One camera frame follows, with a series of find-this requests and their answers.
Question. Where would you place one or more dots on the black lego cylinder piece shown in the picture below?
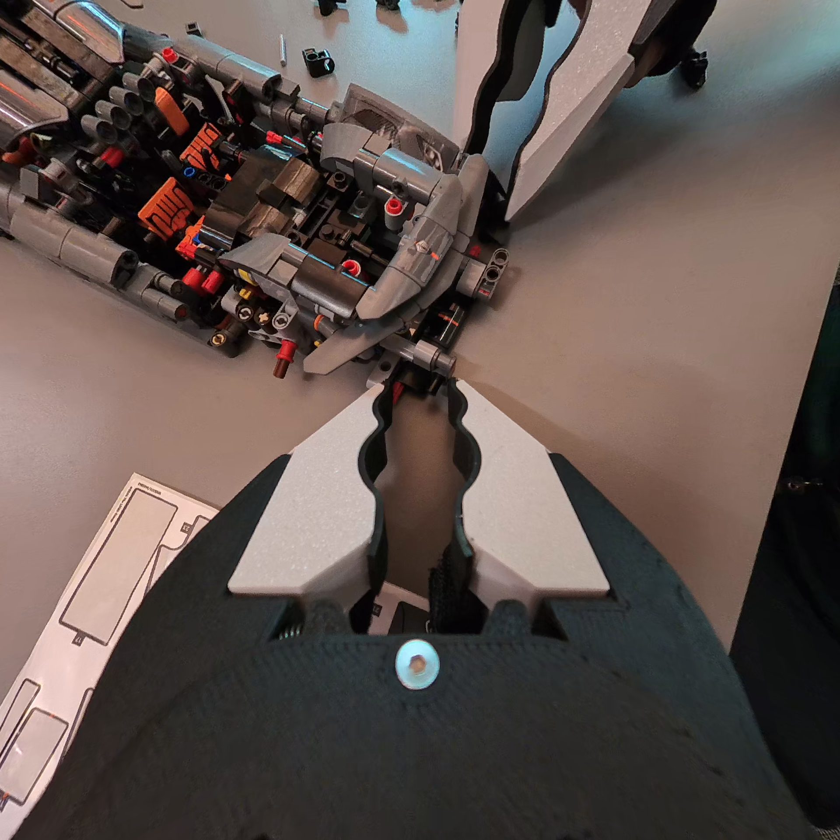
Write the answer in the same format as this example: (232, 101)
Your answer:
(694, 69)

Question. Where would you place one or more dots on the black pronged lego connector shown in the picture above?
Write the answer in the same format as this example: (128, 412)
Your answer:
(329, 5)

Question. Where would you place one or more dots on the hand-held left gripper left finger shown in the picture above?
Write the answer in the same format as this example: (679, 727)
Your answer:
(302, 518)

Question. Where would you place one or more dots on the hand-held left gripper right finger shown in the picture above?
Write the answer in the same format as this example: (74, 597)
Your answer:
(531, 525)

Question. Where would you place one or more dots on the white sticker sheet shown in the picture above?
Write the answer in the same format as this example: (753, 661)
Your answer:
(98, 577)

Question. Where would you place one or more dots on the grey lego car model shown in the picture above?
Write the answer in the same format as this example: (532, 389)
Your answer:
(262, 197)

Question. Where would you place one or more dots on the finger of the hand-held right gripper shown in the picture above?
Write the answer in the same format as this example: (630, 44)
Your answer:
(584, 92)
(472, 72)

